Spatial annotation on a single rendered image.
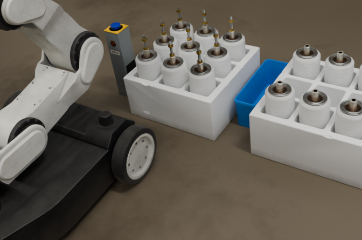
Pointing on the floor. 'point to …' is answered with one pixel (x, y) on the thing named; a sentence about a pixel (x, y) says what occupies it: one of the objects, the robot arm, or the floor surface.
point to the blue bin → (256, 89)
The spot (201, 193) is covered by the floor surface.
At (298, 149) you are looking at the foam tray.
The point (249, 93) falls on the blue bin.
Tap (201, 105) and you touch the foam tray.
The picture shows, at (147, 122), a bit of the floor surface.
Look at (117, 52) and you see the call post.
